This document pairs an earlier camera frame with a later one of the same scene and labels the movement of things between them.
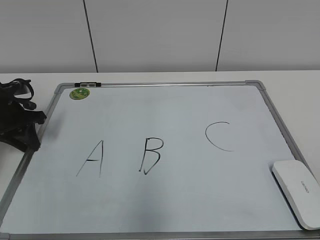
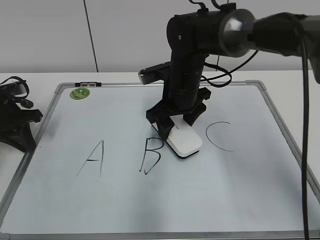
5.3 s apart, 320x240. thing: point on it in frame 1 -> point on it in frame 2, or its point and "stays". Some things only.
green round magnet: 79,93 stays
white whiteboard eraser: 301,189 -> 184,140
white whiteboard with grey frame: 173,160 stays
